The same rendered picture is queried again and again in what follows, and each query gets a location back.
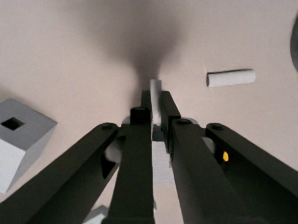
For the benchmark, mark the white cylindrical pin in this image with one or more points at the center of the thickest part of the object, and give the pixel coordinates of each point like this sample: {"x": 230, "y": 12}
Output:
{"x": 230, "y": 78}

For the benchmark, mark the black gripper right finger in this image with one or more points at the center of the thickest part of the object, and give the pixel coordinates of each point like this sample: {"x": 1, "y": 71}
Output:
{"x": 266, "y": 187}

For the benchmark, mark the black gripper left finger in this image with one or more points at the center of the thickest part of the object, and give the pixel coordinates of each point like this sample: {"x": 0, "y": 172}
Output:
{"x": 65, "y": 191}

